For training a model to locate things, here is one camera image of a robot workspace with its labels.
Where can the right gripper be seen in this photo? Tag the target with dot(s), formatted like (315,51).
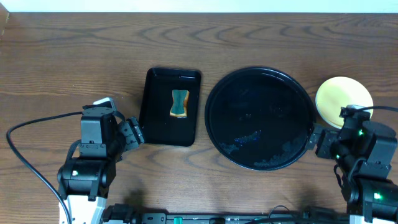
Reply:
(325,143)

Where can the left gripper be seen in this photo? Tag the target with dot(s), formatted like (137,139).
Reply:
(127,135)

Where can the yellow plate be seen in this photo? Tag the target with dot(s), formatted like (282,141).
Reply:
(340,92)

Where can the yellow green sponge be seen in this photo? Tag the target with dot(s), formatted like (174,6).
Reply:
(179,105)

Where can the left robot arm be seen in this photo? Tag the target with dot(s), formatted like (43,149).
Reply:
(90,168)

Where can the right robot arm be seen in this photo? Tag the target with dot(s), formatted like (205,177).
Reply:
(363,152)

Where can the black rectangular tray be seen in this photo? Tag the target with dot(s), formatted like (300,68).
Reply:
(158,127)

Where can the black round tray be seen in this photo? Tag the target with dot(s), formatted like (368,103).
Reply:
(260,118)

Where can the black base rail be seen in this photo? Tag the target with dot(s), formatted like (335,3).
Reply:
(124,214)

